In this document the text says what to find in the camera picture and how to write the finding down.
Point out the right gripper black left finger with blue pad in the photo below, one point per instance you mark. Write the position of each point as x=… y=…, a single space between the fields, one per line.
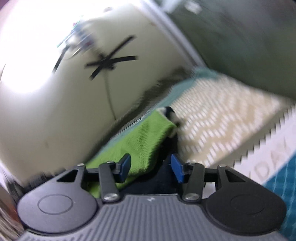
x=107 y=175

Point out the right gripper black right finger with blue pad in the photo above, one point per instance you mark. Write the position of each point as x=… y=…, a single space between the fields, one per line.
x=194 y=176

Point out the navy white striped knit garment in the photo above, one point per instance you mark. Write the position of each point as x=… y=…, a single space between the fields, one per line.
x=162 y=182

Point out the green knitted cloth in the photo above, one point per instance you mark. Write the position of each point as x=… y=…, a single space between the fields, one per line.
x=149 y=143

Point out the patterned beige teal bedsheet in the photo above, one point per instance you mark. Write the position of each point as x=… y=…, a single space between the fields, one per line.
x=224 y=121

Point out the black tape cross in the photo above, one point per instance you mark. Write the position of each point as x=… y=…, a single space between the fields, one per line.
x=108 y=62

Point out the grey sliding door frame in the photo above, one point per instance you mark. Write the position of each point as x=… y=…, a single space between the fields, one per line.
x=185 y=48

